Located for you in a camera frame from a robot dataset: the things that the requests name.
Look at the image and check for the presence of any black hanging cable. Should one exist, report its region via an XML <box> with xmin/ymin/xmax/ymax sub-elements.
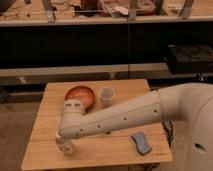
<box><xmin>126</xmin><ymin>18</ymin><xmax>131</xmax><ymax>80</ymax></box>

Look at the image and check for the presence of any black box on shelf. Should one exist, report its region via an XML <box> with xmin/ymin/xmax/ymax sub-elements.
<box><xmin>165</xmin><ymin>45</ymin><xmax>213</xmax><ymax>74</ymax></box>

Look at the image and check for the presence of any blue sponge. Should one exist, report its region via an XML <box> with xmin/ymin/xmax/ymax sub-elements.
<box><xmin>131</xmin><ymin>131</ymin><xmax>152</xmax><ymax>155</ymax></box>

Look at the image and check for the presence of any wooden table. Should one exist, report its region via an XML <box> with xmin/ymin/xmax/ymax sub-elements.
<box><xmin>22</xmin><ymin>82</ymin><xmax>173</xmax><ymax>171</ymax></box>

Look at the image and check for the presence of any translucent plastic cup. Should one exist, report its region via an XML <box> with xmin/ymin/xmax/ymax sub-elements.
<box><xmin>100</xmin><ymin>87</ymin><xmax>115</xmax><ymax>108</ymax></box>

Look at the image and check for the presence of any clear plastic bottle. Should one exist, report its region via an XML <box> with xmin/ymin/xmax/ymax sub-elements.
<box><xmin>55</xmin><ymin>133</ymin><xmax>74</xmax><ymax>155</ymax></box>

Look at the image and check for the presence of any orange wooden bowl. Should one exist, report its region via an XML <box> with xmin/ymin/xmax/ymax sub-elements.
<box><xmin>65</xmin><ymin>86</ymin><xmax>95</xmax><ymax>110</ymax></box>

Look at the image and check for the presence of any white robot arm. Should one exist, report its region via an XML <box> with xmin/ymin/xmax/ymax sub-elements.
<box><xmin>56</xmin><ymin>83</ymin><xmax>213</xmax><ymax>171</ymax></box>

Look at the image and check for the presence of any long metal shelf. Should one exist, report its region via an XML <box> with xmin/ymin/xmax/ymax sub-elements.
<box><xmin>0</xmin><ymin>63</ymin><xmax>169</xmax><ymax>85</ymax></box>

